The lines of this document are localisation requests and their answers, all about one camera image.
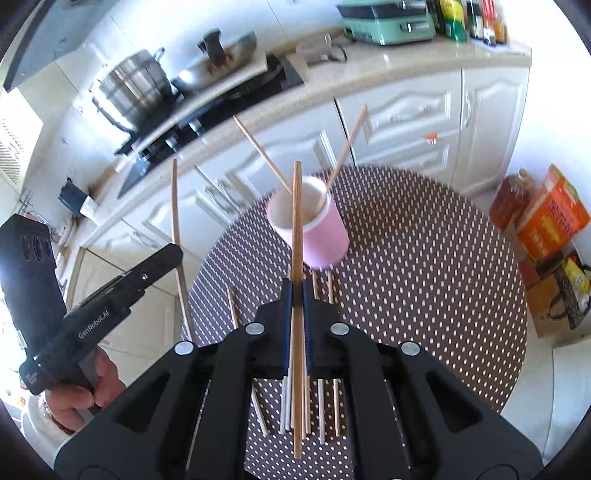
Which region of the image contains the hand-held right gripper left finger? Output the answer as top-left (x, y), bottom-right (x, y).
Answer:
top-left (54, 279), bottom-right (295, 480)

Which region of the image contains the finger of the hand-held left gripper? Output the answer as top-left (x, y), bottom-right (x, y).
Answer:
top-left (74, 243), bottom-right (184, 309)

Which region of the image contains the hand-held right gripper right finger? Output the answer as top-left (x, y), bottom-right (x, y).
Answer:
top-left (302, 279), bottom-right (544, 480)

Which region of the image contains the wooden chopstick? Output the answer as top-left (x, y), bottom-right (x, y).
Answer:
top-left (323, 104), bottom-right (369, 191)
top-left (172, 158), bottom-right (195, 344)
top-left (292, 161), bottom-right (305, 460)
top-left (233, 114), bottom-right (294, 196)

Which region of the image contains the pink cup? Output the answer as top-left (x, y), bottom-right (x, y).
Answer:
top-left (266, 175), bottom-right (350, 271)

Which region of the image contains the group of chopsticks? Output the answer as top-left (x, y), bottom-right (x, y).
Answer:
top-left (227, 270), bottom-right (342, 438)

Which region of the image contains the person's left hand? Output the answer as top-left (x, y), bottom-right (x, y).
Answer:
top-left (44, 350), bottom-right (127, 435)

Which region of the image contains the black glass gas hob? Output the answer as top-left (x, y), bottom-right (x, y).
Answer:
top-left (115, 54), bottom-right (305, 200)

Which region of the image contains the black and white container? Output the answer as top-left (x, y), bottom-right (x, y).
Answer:
top-left (58, 176), bottom-right (96, 219)

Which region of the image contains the brown dotted tablecloth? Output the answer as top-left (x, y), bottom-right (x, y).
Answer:
top-left (182, 164), bottom-right (528, 480)

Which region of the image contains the stainless steel steamer pot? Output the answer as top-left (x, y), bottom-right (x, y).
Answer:
top-left (90, 47), bottom-right (182, 134)

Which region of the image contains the white base cabinet unit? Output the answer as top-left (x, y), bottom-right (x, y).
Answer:
top-left (69, 65), bottom-right (532, 365)

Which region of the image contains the amber cooking oil jug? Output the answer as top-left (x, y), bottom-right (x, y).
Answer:
top-left (488, 168), bottom-right (537, 232)

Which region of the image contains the brown cardboard box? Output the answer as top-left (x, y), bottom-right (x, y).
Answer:
top-left (525, 251), bottom-right (591, 341)

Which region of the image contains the grey range hood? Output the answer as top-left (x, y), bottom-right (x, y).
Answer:
top-left (4, 0), bottom-right (110, 92)

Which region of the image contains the orange cardboard box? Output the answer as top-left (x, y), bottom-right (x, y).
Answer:
top-left (514, 164), bottom-right (591, 260)

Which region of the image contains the black patterned bag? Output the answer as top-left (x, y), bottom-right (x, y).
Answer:
top-left (547, 255), bottom-right (591, 329)

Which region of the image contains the clear glass container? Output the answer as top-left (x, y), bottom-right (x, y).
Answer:
top-left (295, 32), bottom-right (348, 66)

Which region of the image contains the beige kitchen countertop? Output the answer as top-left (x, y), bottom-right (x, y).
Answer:
top-left (76, 25), bottom-right (532, 250)

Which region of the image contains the green electric grill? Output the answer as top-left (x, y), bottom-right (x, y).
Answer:
top-left (336, 0), bottom-right (437, 46)

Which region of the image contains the dark oil bottle yellow label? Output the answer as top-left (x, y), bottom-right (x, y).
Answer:
top-left (438, 0), bottom-right (468, 42)

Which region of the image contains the cream lattice wall cabinet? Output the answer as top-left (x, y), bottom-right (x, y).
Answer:
top-left (0, 88), bottom-right (44, 195)

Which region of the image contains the steel wok with black handle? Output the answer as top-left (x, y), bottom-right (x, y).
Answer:
top-left (171, 28), bottom-right (259, 94)

